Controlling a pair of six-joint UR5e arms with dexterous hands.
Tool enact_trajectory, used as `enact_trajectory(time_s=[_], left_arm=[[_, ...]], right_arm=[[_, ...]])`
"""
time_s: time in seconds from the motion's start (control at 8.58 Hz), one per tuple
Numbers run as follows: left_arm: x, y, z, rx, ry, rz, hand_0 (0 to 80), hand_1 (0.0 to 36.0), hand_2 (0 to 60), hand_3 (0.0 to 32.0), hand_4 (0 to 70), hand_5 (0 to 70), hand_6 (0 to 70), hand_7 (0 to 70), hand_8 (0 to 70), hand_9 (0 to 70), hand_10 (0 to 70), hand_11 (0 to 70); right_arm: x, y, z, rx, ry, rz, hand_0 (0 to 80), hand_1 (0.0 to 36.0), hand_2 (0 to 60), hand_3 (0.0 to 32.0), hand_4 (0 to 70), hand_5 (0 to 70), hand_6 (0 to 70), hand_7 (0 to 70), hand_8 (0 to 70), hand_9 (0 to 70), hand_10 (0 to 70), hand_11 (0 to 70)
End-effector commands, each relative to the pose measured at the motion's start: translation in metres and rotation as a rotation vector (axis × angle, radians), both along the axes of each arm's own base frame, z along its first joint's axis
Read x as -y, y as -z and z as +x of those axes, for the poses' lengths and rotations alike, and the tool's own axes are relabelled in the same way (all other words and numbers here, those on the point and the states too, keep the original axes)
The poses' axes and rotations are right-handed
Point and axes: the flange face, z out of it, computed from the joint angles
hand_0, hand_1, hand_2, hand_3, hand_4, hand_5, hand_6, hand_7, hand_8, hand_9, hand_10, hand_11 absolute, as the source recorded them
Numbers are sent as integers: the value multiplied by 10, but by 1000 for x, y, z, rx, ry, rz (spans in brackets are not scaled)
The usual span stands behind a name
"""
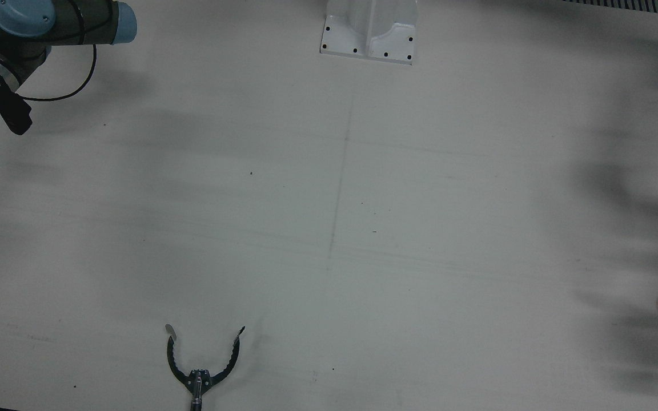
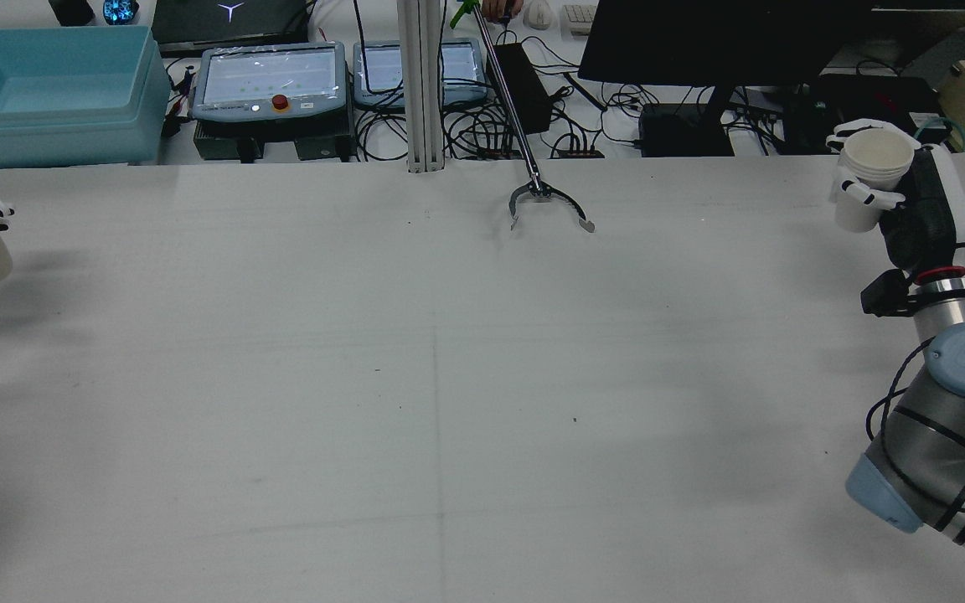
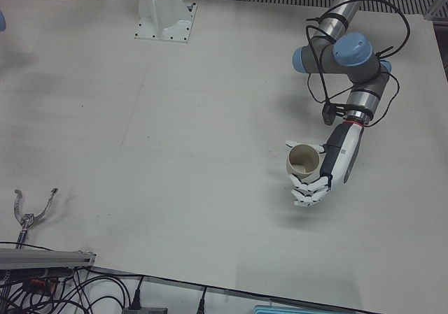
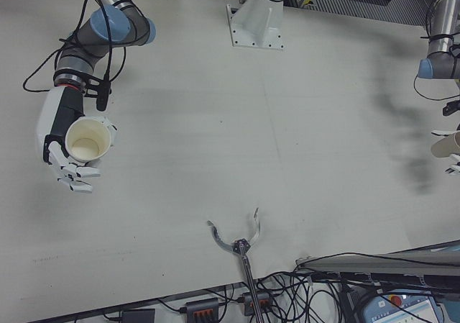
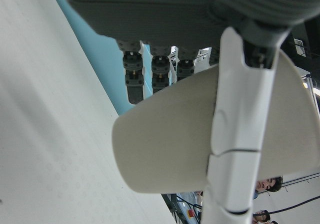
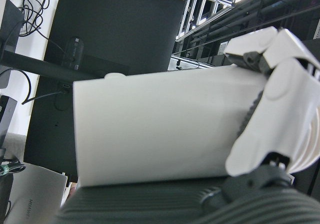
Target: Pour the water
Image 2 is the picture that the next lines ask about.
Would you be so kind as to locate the black Huawei monitor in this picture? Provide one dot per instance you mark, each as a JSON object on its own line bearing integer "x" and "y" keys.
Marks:
{"x": 700, "y": 42}

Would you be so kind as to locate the black equipment case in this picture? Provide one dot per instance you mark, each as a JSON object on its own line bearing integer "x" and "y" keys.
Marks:
{"x": 859, "y": 109}

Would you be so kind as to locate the teach pendant with red button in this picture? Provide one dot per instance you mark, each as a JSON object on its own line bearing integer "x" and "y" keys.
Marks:
{"x": 273, "y": 79}
{"x": 466, "y": 75}

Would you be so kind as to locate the black power strip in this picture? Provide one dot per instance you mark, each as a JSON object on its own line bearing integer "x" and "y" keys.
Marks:
{"x": 499, "y": 152}
{"x": 579, "y": 153}

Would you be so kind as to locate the aluminium profile post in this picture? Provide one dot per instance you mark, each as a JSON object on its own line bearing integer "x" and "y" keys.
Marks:
{"x": 421, "y": 84}

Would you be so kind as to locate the black laptop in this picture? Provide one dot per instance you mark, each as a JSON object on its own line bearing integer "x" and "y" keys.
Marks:
{"x": 231, "y": 25}

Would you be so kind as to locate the black flat box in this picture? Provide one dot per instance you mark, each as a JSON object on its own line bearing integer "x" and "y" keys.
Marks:
{"x": 671, "y": 134}

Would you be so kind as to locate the grey metal box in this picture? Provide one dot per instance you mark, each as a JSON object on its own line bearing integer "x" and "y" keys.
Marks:
{"x": 227, "y": 142}
{"x": 323, "y": 146}

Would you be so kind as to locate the white computer mouse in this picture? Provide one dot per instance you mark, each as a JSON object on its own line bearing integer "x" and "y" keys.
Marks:
{"x": 539, "y": 12}

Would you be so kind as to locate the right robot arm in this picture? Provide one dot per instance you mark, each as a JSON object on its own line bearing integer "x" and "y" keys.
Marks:
{"x": 935, "y": 435}

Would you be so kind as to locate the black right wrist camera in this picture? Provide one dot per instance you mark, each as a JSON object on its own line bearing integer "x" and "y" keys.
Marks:
{"x": 885, "y": 295}

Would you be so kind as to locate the black power adapter brick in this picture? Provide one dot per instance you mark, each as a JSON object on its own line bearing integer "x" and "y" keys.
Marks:
{"x": 524, "y": 88}

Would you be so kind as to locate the light blue plastic bin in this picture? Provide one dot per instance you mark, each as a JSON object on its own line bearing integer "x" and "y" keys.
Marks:
{"x": 55, "y": 134}

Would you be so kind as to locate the white keyboard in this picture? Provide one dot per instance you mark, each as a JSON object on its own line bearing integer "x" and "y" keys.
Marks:
{"x": 579, "y": 18}

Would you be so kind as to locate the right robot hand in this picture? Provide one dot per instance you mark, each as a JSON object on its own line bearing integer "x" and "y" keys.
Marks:
{"x": 926, "y": 218}

